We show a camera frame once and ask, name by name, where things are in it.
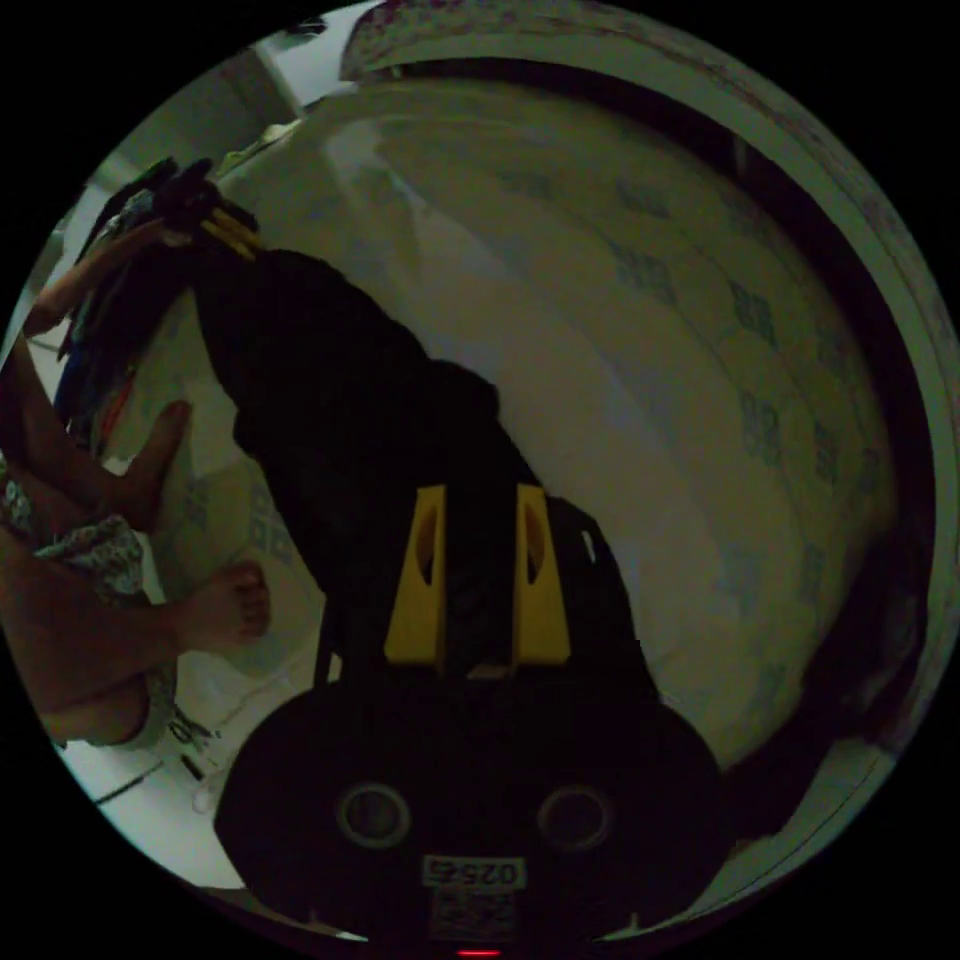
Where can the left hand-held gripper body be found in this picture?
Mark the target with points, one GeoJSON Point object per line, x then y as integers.
{"type": "Point", "coordinates": [196, 193]}

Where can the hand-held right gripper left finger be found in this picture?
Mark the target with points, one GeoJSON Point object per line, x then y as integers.
{"type": "Point", "coordinates": [409, 615]}

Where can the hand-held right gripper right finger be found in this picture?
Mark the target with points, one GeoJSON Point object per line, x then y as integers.
{"type": "Point", "coordinates": [541, 619]}

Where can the black pants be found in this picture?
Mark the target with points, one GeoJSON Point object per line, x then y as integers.
{"type": "Point", "coordinates": [352, 420]}

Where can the person's left forearm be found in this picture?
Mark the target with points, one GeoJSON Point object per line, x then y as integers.
{"type": "Point", "coordinates": [90, 279]}

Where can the person's left hand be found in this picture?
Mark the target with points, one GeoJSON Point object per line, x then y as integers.
{"type": "Point", "coordinates": [169, 231]}

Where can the pile of clothes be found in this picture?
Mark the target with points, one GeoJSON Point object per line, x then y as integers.
{"type": "Point", "coordinates": [112, 330]}

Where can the bed with printed white sheet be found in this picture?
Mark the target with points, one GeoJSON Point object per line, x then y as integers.
{"type": "Point", "coordinates": [675, 420]}

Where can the person's body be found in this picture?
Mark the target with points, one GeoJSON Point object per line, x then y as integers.
{"type": "Point", "coordinates": [82, 570]}

